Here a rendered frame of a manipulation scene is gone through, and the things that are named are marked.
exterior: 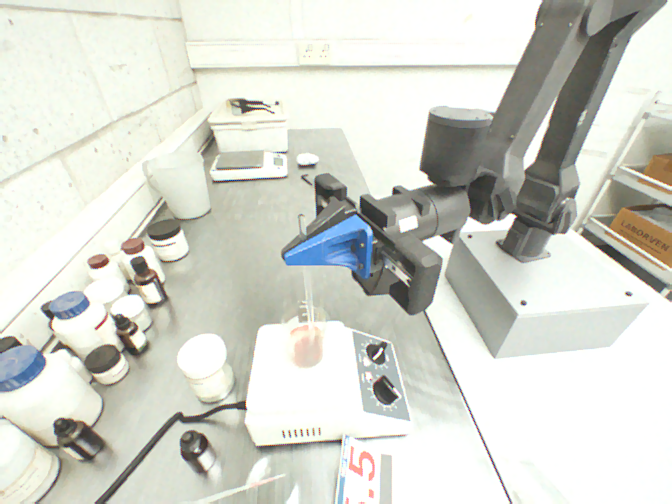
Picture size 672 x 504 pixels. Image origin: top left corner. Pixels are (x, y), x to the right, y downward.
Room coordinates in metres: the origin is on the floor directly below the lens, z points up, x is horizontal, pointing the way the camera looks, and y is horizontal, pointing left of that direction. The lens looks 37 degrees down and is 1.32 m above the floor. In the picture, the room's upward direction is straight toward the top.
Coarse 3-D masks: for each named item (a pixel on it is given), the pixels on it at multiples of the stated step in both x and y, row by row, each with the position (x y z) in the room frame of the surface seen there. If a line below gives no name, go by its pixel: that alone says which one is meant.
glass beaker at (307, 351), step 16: (288, 304) 0.24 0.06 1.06; (304, 304) 0.25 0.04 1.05; (288, 320) 0.24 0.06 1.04; (304, 320) 0.25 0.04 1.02; (320, 320) 0.24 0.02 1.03; (288, 336) 0.21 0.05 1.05; (304, 336) 0.20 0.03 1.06; (320, 336) 0.21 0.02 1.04; (288, 352) 0.21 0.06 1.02; (304, 352) 0.20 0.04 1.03; (320, 352) 0.21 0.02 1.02; (304, 368) 0.20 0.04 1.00
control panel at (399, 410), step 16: (352, 336) 0.27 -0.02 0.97; (368, 336) 0.28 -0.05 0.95; (384, 352) 0.26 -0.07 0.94; (368, 368) 0.23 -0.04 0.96; (384, 368) 0.24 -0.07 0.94; (368, 384) 0.20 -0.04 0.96; (400, 384) 0.22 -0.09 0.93; (368, 400) 0.18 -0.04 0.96; (400, 400) 0.20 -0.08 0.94; (384, 416) 0.17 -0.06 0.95; (400, 416) 0.17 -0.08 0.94
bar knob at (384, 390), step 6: (384, 378) 0.21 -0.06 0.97; (378, 384) 0.20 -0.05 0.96; (384, 384) 0.20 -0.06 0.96; (390, 384) 0.20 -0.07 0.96; (378, 390) 0.20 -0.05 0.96; (384, 390) 0.20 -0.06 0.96; (390, 390) 0.19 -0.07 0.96; (396, 390) 0.19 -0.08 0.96; (378, 396) 0.19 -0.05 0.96; (384, 396) 0.19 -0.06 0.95; (390, 396) 0.19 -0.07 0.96; (396, 396) 0.19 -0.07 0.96; (384, 402) 0.18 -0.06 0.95; (390, 402) 0.19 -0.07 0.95
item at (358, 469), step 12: (348, 456) 0.13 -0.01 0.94; (360, 456) 0.14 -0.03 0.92; (372, 456) 0.14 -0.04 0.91; (348, 468) 0.12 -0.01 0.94; (360, 468) 0.12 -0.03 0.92; (372, 468) 0.13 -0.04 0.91; (348, 480) 0.11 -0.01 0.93; (360, 480) 0.11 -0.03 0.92; (372, 480) 0.12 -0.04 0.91; (348, 492) 0.10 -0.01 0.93; (360, 492) 0.10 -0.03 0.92; (372, 492) 0.10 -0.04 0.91
